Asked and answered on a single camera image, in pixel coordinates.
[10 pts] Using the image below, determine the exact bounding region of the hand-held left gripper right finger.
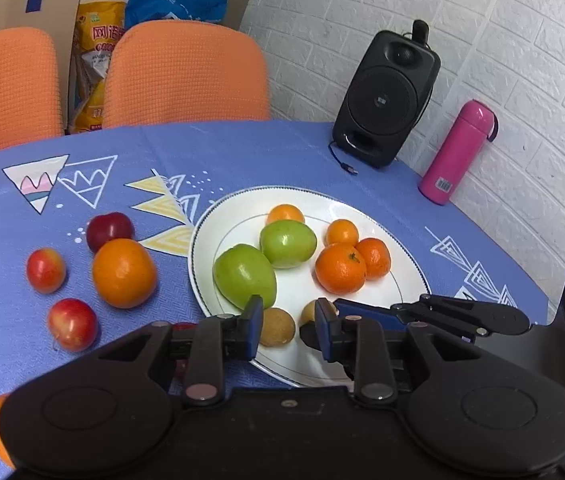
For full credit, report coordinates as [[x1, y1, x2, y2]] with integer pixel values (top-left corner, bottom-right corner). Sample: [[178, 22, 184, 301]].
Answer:
[[313, 298, 478, 406]]

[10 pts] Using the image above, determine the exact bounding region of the blue printed tablecloth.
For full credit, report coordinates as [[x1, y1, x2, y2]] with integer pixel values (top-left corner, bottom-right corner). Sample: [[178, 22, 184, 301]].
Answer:
[[0, 120, 550, 480]]

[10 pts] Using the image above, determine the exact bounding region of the black speaker cable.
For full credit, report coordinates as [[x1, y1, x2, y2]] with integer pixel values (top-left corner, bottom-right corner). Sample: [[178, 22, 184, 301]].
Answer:
[[329, 140, 359, 177]]

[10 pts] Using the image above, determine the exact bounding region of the green jujube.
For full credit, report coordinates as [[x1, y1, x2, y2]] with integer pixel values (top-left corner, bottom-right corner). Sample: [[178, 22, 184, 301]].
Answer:
[[260, 219, 318, 270], [213, 243, 278, 311]]

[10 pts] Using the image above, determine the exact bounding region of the pink water bottle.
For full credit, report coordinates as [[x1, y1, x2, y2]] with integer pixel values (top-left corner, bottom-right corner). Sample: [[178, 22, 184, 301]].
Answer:
[[418, 100, 499, 206]]

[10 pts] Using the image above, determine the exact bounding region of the white plate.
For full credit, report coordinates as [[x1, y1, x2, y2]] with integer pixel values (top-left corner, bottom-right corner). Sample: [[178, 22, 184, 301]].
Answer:
[[190, 186, 433, 388]]

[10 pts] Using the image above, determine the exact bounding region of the medium orange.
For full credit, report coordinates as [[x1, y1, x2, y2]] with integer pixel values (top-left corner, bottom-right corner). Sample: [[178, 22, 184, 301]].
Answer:
[[92, 238, 158, 309]]

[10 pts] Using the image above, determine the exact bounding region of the dark red plum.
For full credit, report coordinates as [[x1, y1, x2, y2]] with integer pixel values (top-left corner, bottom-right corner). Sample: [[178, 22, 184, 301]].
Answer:
[[170, 322, 198, 381], [86, 212, 136, 253]]

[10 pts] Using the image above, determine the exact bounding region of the brown kiwi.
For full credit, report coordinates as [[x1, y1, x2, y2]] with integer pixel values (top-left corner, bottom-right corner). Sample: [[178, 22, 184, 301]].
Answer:
[[260, 307, 296, 347], [298, 298, 338, 328]]

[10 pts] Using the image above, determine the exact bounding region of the cardboard box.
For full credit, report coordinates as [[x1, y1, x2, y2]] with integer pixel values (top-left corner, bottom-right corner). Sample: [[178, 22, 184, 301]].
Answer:
[[0, 0, 86, 133]]

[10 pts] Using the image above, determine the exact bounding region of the yellow food bag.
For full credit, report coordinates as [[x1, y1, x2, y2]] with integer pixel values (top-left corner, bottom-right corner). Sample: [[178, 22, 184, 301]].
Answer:
[[65, 0, 128, 134]]

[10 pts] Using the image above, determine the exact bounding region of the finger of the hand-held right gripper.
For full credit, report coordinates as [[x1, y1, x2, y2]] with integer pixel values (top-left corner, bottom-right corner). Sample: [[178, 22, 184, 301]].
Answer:
[[335, 294, 532, 346], [299, 324, 320, 352]]

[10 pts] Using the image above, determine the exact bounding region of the small oval orange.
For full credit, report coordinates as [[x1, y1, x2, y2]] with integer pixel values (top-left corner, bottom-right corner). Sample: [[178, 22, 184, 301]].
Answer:
[[266, 203, 306, 226], [325, 219, 360, 247]]

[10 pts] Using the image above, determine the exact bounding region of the tangerine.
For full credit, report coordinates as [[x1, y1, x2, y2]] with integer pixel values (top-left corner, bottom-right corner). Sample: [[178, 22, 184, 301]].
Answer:
[[315, 242, 367, 295], [355, 237, 392, 281]]

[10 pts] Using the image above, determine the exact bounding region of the black speaker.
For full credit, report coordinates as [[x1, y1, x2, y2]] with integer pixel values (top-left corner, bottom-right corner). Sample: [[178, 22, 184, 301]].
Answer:
[[332, 20, 441, 169]]

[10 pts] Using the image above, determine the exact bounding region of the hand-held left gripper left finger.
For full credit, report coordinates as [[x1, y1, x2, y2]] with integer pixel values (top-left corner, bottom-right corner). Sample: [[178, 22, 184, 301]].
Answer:
[[96, 295, 265, 407]]

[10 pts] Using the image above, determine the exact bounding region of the orange mesh chair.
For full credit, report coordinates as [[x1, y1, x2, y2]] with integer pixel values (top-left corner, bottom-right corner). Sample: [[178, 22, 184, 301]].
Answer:
[[0, 26, 64, 161], [102, 21, 272, 129]]

